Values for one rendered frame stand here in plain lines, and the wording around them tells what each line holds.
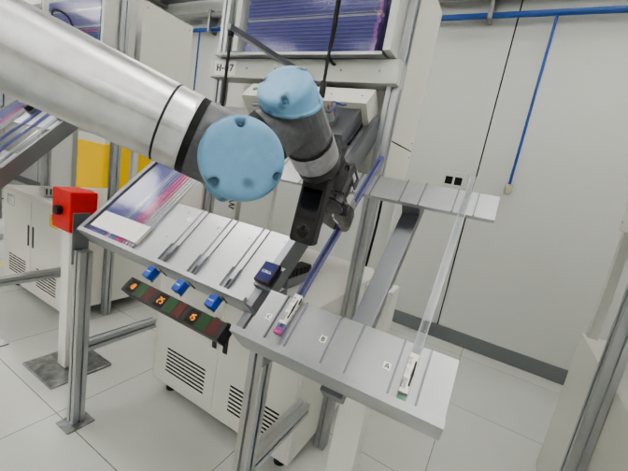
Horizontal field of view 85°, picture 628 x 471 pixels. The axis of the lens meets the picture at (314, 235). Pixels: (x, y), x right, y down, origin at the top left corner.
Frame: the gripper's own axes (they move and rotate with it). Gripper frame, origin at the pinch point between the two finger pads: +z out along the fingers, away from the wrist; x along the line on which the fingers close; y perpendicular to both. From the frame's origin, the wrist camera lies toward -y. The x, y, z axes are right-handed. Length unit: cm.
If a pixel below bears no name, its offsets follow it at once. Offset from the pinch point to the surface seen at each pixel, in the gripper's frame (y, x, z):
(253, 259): -10.3, 19.9, 6.8
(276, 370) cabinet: -33, 21, 49
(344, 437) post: -37.4, -11.0, 24.5
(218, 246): -10.0, 31.7, 7.3
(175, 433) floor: -68, 53, 63
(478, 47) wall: 191, 3, 99
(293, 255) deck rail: -5.7, 11.7, 9.2
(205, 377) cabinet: -46, 50, 60
